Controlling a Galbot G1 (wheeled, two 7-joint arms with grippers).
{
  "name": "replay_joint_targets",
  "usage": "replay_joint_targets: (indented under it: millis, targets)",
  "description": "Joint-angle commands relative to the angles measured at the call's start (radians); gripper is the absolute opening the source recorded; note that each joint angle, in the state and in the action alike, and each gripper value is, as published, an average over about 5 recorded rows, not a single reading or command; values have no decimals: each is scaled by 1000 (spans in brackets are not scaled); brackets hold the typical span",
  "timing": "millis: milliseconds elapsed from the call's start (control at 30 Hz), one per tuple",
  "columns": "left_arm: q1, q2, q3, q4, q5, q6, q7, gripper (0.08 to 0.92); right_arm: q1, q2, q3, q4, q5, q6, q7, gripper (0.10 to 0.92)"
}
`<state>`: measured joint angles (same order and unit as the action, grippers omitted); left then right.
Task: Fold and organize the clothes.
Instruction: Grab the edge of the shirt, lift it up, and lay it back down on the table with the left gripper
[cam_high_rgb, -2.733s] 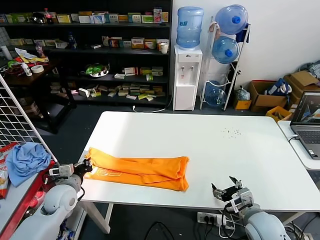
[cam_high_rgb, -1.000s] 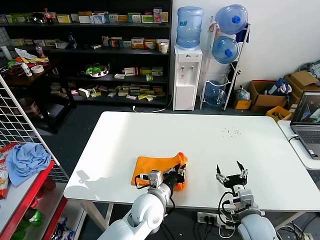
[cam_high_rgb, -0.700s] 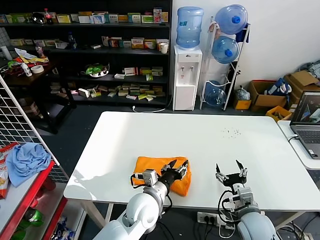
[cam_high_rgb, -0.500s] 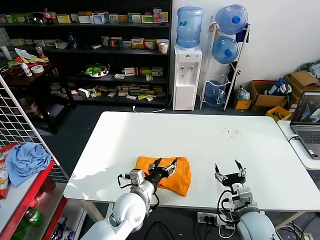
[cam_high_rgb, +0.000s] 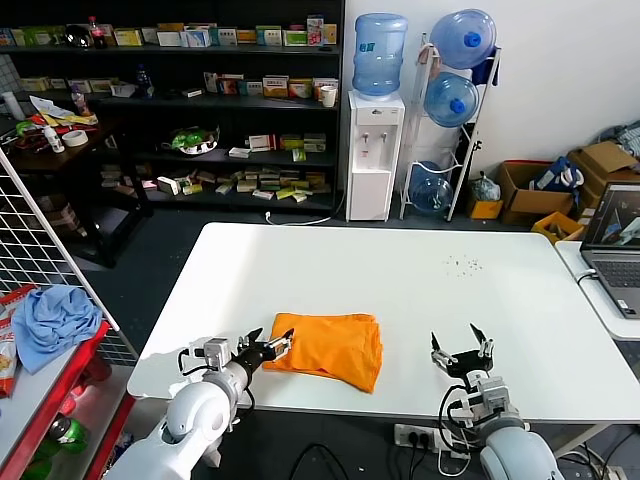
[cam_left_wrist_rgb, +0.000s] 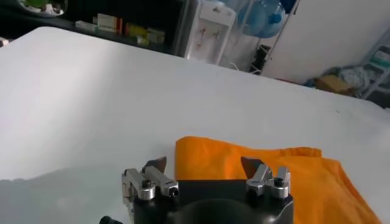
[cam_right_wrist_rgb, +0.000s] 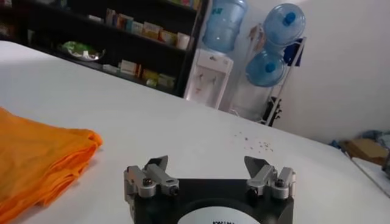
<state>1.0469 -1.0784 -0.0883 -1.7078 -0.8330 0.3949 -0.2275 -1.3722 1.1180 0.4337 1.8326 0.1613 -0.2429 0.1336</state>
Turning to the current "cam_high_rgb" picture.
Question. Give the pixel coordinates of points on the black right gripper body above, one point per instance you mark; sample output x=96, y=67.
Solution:
x=467, y=362

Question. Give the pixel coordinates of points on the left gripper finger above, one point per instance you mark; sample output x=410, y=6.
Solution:
x=250, y=340
x=281, y=346

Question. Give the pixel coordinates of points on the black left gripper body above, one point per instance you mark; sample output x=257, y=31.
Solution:
x=250, y=357

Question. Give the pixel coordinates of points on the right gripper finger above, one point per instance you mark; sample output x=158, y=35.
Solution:
x=485, y=347
x=440, y=356

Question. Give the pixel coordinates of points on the orange t-shirt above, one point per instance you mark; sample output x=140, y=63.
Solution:
x=330, y=350

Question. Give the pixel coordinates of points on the grey blue clothes pile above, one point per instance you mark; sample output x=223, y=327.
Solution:
x=627, y=137

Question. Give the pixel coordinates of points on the scattered dark crumbs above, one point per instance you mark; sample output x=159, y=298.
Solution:
x=469, y=266

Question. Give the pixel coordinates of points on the white power strip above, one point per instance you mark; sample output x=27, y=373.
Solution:
x=402, y=435

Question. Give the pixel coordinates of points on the large white table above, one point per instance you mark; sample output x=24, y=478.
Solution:
x=350, y=275

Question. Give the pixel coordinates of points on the small white side table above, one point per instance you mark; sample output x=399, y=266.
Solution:
x=600, y=315

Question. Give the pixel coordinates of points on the yellow plastic bin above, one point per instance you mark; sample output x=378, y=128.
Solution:
x=542, y=223

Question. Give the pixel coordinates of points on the small brown cardboard box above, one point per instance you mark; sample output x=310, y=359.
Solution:
x=485, y=210

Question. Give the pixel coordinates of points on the grey laptop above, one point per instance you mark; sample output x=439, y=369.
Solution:
x=615, y=275

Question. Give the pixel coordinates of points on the blue white package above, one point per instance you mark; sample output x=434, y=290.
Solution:
x=125, y=440

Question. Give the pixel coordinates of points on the green white medicine box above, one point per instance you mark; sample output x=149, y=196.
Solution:
x=295, y=38
x=227, y=37
x=18, y=38
x=315, y=143
x=225, y=188
x=269, y=36
x=192, y=189
x=253, y=88

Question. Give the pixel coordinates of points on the open cardboard box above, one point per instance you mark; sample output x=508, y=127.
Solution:
x=540, y=202

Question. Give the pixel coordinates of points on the clear plastic bag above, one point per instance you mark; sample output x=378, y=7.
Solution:
x=487, y=190

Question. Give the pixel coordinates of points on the blue water jug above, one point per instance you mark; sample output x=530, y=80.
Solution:
x=430, y=192
x=457, y=35
x=445, y=100
x=377, y=60

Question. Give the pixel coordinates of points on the white jug rack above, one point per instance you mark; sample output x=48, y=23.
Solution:
x=458, y=185

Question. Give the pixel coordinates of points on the red metal cart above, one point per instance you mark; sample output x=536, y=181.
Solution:
x=80, y=367

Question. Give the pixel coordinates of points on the white water dispenser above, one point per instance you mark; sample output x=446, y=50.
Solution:
x=370, y=190

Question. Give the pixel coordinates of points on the blue tote bag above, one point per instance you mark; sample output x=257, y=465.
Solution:
x=550, y=177

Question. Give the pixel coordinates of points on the pink flat box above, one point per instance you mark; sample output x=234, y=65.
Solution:
x=149, y=184

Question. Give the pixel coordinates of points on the flat white box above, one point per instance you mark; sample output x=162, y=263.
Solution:
x=239, y=153
x=191, y=93

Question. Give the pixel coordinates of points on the green drink can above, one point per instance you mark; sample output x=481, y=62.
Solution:
x=72, y=434

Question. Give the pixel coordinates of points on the light blue cloth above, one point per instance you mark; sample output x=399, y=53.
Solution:
x=55, y=320

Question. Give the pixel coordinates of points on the red white medicine box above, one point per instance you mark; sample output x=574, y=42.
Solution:
x=231, y=85
x=262, y=143

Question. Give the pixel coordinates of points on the green bag in bowl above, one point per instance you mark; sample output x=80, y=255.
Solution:
x=187, y=137

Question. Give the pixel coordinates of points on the closed cardboard box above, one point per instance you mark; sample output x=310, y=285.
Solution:
x=607, y=155

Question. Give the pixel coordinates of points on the red white snack bag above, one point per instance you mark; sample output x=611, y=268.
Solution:
x=17, y=300

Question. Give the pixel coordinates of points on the orange chips bag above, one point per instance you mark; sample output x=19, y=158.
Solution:
x=6, y=360

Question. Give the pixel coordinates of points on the dark wooden desk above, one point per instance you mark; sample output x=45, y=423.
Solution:
x=90, y=150

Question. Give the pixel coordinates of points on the white paper cup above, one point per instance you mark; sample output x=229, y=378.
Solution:
x=327, y=97

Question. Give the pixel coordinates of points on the yellow white medicine box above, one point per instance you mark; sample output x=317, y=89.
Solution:
x=300, y=89
x=34, y=84
x=275, y=87
x=128, y=38
x=102, y=85

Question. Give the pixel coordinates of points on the beige tape roll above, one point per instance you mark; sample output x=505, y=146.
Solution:
x=64, y=141

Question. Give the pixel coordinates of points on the dark blue hanging cloth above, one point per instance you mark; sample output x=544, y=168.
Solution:
x=485, y=72

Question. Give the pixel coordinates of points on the blue drink bottle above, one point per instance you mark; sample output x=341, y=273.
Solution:
x=144, y=85

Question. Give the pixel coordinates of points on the small white bottle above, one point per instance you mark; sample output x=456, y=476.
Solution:
x=55, y=142

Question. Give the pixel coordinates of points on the black shelving unit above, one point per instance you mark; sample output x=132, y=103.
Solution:
x=200, y=50

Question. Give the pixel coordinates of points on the pink drink bottle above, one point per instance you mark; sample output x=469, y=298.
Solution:
x=79, y=100

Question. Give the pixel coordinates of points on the yellow paper packets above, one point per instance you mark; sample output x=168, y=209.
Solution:
x=55, y=112

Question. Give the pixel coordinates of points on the blue white medicine box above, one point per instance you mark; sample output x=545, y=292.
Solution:
x=199, y=37
x=5, y=37

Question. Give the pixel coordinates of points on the green plastic packet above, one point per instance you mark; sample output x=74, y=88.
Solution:
x=27, y=128

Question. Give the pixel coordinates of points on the orange yellow box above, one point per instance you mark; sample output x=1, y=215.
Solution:
x=330, y=35

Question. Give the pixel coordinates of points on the pink patterned box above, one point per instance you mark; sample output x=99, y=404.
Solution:
x=315, y=31

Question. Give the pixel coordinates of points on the yellow green medicine box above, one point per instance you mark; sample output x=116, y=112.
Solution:
x=171, y=28

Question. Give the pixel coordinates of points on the white paper roll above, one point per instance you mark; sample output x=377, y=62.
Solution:
x=12, y=105

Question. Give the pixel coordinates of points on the cola bottle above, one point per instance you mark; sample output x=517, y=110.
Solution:
x=96, y=35

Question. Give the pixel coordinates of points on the black glossy helmet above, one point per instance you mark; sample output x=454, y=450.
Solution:
x=76, y=36

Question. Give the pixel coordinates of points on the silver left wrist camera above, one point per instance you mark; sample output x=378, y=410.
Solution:
x=215, y=352

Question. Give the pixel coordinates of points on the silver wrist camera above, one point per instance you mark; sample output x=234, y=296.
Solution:
x=495, y=397
x=215, y=352

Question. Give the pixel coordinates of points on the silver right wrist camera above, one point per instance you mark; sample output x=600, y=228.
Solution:
x=495, y=397

